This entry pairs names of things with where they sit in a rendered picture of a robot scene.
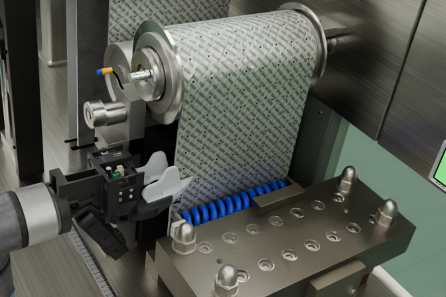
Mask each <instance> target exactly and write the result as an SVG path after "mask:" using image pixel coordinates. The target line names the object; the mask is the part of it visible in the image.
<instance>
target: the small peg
mask: <svg viewBox="0 0 446 297"><path fill-rule="evenodd" d="M150 77H151V76H150V72H149V70H142V71H137V72H130V73H129V74H128V80H129V81H130V82H131V83H134V82H140V81H145V80H150Z"/></svg>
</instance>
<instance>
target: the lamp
mask: <svg viewBox="0 0 446 297"><path fill-rule="evenodd" d="M435 178H436V179H438V180H439V181H440V182H442V183H443V184H444V185H446V151H445V154H444V156H443V159H442V161H441V164H440V165H439V168H438V170H437V173H436V175H435Z"/></svg>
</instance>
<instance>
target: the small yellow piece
mask: <svg viewBox="0 0 446 297"><path fill-rule="evenodd" d="M96 72H97V75H104V74H112V73H114V75H115V76H116V78H117V80H118V83H119V86H120V87H121V89H124V88H123V86H122V84H121V82H120V79H119V77H118V75H117V74H116V73H115V72H114V71H113V70H112V68H111V67H110V68H102V69H99V70H97V71H96Z"/></svg>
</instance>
